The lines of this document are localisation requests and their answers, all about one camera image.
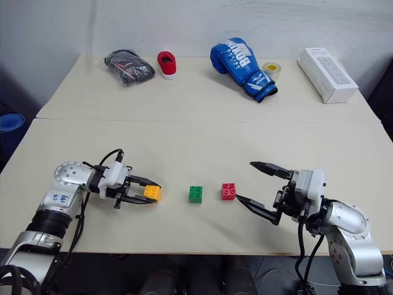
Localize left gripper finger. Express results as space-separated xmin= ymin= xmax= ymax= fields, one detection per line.
xmin=130 ymin=175 xmax=162 ymax=189
xmin=119 ymin=195 xmax=160 ymax=207

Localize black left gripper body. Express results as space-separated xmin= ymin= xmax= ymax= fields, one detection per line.
xmin=107 ymin=180 xmax=136 ymax=211

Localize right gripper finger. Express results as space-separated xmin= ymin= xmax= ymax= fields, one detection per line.
xmin=249 ymin=160 xmax=292 ymax=181
xmin=235 ymin=194 xmax=282 ymax=226

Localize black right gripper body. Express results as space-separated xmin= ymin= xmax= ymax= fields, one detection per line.
xmin=273 ymin=170 xmax=304 ymax=219

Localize yellow toy brick cube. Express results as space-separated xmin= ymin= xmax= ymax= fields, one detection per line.
xmin=142 ymin=184 xmax=163 ymax=203

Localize red toy brick cube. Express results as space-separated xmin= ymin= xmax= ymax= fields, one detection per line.
xmin=221 ymin=183 xmax=238 ymax=202

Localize green toy brick cube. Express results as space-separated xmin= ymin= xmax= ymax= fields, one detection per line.
xmin=188 ymin=185 xmax=204 ymax=204

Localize dark rounded shape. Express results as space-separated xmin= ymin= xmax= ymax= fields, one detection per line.
xmin=219 ymin=256 xmax=258 ymax=295
xmin=139 ymin=269 xmax=177 ymax=295

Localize clear tape roll yellow core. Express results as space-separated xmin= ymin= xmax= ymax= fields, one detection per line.
xmin=262 ymin=62 xmax=284 ymax=83

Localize blue boxing glove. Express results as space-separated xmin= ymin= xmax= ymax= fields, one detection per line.
xmin=209 ymin=37 xmax=279 ymax=104

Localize white cardboard box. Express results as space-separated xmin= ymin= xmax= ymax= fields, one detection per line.
xmin=297 ymin=47 xmax=360 ymax=104

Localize black gloves in plastic bag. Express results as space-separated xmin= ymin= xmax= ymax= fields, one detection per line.
xmin=103 ymin=49 xmax=156 ymax=88

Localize small red shoe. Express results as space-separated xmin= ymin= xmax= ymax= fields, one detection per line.
xmin=157 ymin=50 xmax=179 ymax=81

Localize blue round container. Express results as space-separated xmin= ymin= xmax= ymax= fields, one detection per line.
xmin=0 ymin=113 xmax=25 ymax=133

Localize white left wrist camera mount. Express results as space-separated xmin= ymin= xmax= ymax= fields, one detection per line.
xmin=99 ymin=161 xmax=134 ymax=198

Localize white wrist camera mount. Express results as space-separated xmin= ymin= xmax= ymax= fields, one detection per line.
xmin=295 ymin=168 xmax=325 ymax=216
xmin=99 ymin=161 xmax=134 ymax=198

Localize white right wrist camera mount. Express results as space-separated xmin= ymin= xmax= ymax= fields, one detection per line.
xmin=295 ymin=168 xmax=325 ymax=216

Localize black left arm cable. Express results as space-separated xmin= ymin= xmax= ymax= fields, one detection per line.
xmin=42 ymin=148 xmax=125 ymax=294

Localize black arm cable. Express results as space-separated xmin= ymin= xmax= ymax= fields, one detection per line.
xmin=294 ymin=214 xmax=327 ymax=290
xmin=42 ymin=148 xmax=125 ymax=294

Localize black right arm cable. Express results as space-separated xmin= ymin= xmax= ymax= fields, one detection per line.
xmin=294 ymin=214 xmax=327 ymax=290

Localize black hose loop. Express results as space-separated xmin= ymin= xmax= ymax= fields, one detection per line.
xmin=0 ymin=265 xmax=42 ymax=295

